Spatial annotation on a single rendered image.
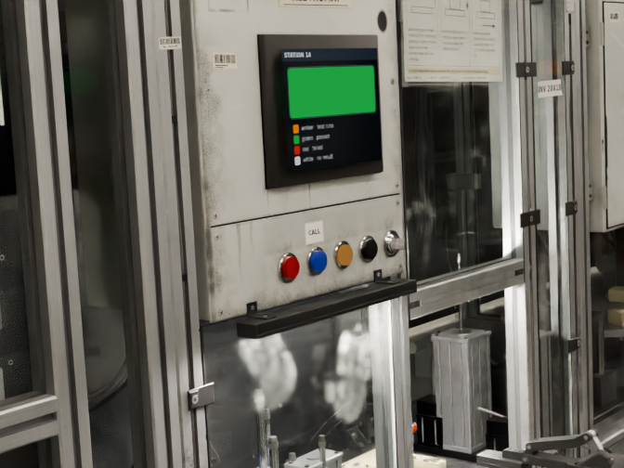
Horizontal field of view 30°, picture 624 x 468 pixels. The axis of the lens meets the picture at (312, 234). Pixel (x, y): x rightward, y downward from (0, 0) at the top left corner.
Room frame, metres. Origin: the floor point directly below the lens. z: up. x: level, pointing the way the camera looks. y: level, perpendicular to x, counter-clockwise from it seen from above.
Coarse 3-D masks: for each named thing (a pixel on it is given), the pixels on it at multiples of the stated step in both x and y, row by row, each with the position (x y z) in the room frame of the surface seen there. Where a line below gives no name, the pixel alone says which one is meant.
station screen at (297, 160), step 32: (288, 64) 1.53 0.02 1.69; (320, 64) 1.59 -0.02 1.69; (352, 64) 1.64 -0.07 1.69; (288, 96) 1.53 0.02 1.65; (288, 128) 1.53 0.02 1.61; (320, 128) 1.58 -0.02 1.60; (352, 128) 1.64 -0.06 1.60; (288, 160) 1.53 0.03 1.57; (320, 160) 1.58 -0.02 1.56; (352, 160) 1.63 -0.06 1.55
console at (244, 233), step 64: (192, 0) 1.44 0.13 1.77; (256, 0) 1.53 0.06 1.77; (320, 0) 1.63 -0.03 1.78; (384, 0) 1.75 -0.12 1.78; (192, 64) 1.46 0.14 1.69; (256, 64) 1.52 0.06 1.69; (384, 64) 1.74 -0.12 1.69; (192, 128) 1.47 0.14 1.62; (256, 128) 1.52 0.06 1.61; (384, 128) 1.74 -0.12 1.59; (192, 192) 1.47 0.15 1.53; (256, 192) 1.51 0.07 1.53; (320, 192) 1.61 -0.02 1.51; (384, 192) 1.73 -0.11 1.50; (256, 256) 1.51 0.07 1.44; (384, 256) 1.72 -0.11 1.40
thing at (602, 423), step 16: (592, 240) 2.33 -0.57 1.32; (608, 240) 2.39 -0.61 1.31; (592, 256) 2.33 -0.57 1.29; (608, 256) 2.39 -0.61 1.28; (592, 272) 2.33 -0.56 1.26; (608, 272) 2.38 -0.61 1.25; (592, 288) 2.33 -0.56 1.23; (608, 288) 2.38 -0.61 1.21; (592, 304) 2.33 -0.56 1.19; (608, 304) 2.38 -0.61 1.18; (592, 320) 2.33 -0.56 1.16; (608, 320) 2.38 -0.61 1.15; (592, 336) 2.32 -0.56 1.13; (608, 336) 2.38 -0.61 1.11; (592, 352) 2.32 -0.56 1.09; (608, 352) 2.38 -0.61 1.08; (592, 368) 2.32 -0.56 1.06; (608, 368) 2.38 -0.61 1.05; (592, 384) 2.32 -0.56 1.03; (608, 384) 2.38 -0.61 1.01; (608, 400) 2.38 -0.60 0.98; (608, 416) 2.38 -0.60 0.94
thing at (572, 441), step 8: (544, 440) 1.49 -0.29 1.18; (552, 440) 1.47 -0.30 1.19; (560, 440) 1.47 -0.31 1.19; (568, 440) 1.46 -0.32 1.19; (576, 440) 1.45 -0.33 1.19; (584, 440) 1.44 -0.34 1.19; (528, 448) 1.49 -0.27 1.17; (536, 448) 1.49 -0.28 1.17; (544, 448) 1.48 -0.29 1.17; (552, 448) 1.47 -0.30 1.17; (560, 448) 1.47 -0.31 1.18
